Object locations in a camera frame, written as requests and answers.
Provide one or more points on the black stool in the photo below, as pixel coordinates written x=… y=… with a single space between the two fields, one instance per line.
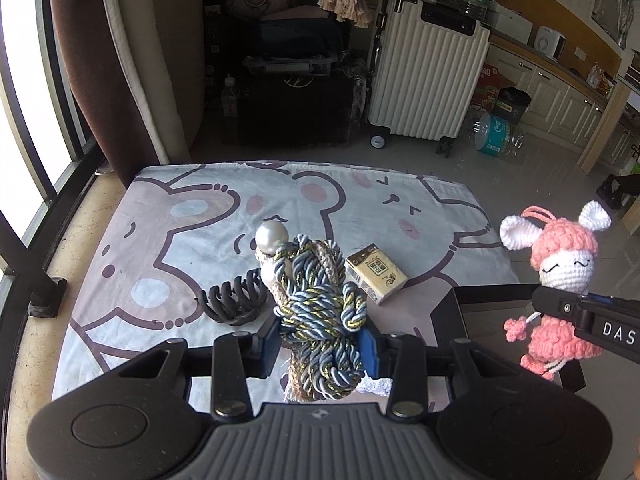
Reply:
x=617 y=190

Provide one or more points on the white cardboard box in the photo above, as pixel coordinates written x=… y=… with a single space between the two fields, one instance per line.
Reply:
x=510 y=25

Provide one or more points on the black trash bin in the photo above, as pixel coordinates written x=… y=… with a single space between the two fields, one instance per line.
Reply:
x=512 y=105

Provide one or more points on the black window railing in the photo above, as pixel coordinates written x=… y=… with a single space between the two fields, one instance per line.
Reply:
x=47 y=300

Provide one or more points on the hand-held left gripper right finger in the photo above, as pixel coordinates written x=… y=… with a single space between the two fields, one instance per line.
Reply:
x=369 y=352

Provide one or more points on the brown curtain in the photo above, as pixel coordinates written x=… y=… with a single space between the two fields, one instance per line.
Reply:
x=95 y=85

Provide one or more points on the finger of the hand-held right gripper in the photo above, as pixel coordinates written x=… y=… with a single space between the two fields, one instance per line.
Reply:
x=555 y=302
x=610 y=330

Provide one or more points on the small clear plastic bottle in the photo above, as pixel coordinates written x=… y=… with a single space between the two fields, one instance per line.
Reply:
x=229 y=97

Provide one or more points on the pink crochet bunny doll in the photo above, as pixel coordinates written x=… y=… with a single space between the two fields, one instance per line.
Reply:
x=565 y=255

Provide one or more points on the black storage box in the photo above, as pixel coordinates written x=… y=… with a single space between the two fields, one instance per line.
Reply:
x=450 y=320

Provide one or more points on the black hair claw clip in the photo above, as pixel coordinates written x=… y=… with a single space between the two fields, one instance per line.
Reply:
x=235 y=300

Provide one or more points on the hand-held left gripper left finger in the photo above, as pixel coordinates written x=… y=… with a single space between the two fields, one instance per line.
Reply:
x=269 y=345

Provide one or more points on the red beer carton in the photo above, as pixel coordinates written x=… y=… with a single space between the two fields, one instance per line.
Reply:
x=489 y=85

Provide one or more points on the bear printed blanket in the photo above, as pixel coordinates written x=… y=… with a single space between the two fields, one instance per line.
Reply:
x=200 y=240

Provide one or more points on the white air purifier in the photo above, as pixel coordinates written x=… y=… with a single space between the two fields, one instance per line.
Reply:
x=547 y=42

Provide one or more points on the cream kitchen cabinets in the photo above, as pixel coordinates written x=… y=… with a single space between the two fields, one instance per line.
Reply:
x=555 y=95

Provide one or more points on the beige tissue pack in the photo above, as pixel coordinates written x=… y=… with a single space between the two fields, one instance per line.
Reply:
x=375 y=275

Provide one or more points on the white ribbed suitcase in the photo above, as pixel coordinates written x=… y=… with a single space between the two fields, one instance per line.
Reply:
x=425 y=70

